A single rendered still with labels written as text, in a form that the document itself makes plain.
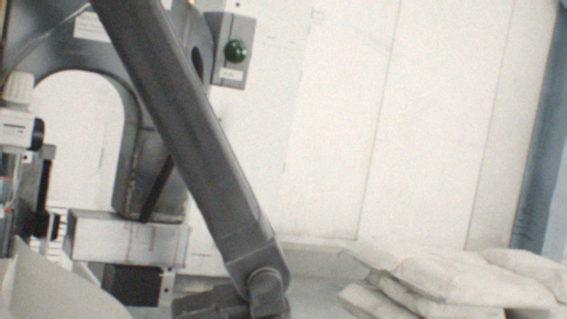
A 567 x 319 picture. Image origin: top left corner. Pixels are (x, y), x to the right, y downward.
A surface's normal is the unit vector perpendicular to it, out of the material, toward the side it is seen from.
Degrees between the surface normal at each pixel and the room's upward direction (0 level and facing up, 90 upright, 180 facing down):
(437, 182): 90
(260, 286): 105
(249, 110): 90
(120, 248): 90
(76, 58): 90
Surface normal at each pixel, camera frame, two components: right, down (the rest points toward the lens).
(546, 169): -0.88, -0.12
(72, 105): 0.43, 0.15
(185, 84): 0.24, 0.35
